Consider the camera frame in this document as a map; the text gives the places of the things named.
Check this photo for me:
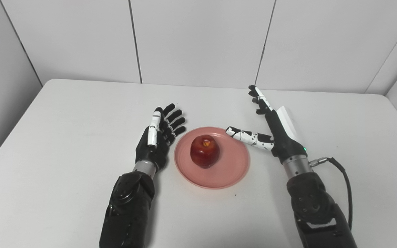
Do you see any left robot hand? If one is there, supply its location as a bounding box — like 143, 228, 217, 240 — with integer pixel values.
135, 103, 187, 172

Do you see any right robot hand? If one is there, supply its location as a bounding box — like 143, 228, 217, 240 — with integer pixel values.
226, 85, 306, 165

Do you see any red apple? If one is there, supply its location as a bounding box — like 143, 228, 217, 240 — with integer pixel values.
190, 134, 220, 169

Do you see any pink plate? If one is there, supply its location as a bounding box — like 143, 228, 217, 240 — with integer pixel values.
174, 126, 251, 190

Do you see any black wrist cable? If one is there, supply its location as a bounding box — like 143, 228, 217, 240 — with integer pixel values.
308, 157, 353, 231

